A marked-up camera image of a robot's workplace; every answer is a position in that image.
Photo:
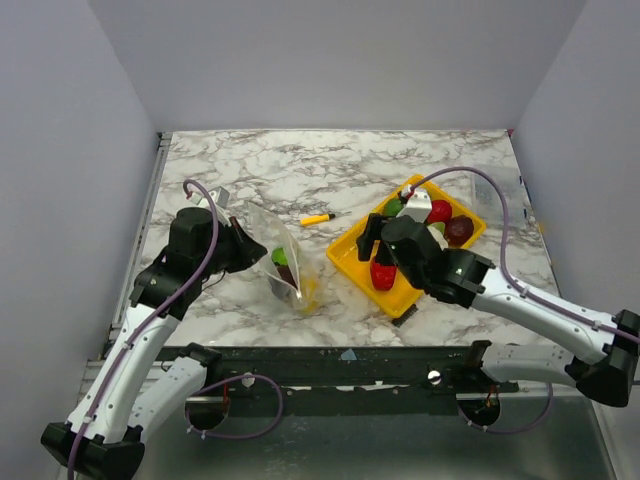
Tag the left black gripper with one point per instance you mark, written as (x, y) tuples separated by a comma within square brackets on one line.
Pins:
[(249, 250)]

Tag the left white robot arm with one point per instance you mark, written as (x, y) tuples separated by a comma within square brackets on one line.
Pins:
[(105, 435)]

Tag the dark red plum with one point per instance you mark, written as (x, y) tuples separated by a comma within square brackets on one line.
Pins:
[(458, 230)]

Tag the white cauliflower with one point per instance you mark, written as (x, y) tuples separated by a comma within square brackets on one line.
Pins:
[(438, 236)]

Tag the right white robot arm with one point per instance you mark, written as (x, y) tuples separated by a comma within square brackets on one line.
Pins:
[(595, 352)]

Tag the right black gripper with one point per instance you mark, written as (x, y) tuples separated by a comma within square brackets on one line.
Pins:
[(373, 233)]

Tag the green bell pepper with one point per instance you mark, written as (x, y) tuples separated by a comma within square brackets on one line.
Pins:
[(393, 207)]

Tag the clear plastic box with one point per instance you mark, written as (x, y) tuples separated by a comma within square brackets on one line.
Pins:
[(486, 202)]

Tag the yellow plastic tray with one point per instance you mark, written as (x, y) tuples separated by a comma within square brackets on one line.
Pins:
[(456, 277)]

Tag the yellow handled screwdriver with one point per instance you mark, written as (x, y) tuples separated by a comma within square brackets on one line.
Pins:
[(321, 218)]

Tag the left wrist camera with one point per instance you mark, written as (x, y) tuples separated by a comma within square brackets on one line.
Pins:
[(219, 195)]

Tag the red apple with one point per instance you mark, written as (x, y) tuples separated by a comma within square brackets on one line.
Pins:
[(441, 212)]

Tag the black table front rail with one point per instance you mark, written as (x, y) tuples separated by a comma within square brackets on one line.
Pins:
[(346, 381)]

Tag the yellow lemon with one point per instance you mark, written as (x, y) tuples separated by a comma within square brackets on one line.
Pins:
[(310, 294)]

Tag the clear zip top bag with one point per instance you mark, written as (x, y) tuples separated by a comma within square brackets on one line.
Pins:
[(269, 231)]

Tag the red strawberry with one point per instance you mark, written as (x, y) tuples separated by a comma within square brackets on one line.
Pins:
[(382, 276)]

